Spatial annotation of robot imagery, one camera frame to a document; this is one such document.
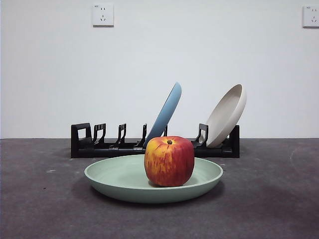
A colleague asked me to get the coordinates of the red yellow apple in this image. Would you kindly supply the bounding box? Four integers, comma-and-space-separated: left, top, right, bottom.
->
144, 135, 195, 188

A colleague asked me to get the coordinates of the green plate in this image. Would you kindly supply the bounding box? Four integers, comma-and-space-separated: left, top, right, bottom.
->
84, 154, 224, 204

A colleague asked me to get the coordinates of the blue plate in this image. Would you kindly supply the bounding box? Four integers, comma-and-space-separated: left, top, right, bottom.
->
145, 81, 182, 147

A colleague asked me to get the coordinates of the beige plate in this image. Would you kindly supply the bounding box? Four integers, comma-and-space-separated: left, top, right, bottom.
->
205, 84, 247, 148

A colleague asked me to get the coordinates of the black plate rack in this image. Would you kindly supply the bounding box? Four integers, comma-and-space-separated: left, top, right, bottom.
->
70, 122, 240, 159

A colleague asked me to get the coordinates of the white wall socket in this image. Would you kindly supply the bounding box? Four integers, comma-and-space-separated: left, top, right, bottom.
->
302, 5, 319, 28
92, 3, 115, 27

